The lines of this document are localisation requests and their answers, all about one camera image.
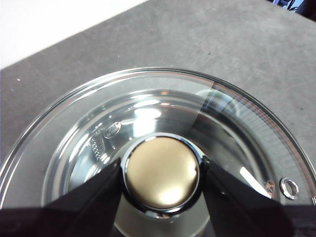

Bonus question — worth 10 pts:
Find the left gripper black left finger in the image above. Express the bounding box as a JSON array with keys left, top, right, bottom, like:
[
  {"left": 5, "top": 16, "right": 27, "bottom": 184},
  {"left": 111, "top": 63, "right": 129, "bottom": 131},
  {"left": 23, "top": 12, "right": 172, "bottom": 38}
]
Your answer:
[{"left": 0, "top": 158, "right": 123, "bottom": 237}]

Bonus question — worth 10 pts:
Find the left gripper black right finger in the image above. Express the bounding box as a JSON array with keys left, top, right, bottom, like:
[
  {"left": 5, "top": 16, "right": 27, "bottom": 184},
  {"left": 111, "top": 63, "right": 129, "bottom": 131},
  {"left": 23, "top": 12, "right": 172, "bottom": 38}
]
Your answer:
[{"left": 201, "top": 158, "right": 316, "bottom": 237}]

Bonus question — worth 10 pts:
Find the glass lid with green knob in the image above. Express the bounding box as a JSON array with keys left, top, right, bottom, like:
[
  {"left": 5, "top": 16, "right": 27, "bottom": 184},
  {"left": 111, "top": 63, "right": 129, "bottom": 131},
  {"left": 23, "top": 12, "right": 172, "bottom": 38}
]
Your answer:
[{"left": 0, "top": 67, "right": 316, "bottom": 237}]

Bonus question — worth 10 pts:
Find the dark blurry equipment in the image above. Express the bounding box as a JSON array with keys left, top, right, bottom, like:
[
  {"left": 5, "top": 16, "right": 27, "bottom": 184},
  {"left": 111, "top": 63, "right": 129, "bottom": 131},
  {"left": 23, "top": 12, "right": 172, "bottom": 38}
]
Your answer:
[{"left": 271, "top": 0, "right": 316, "bottom": 16}]

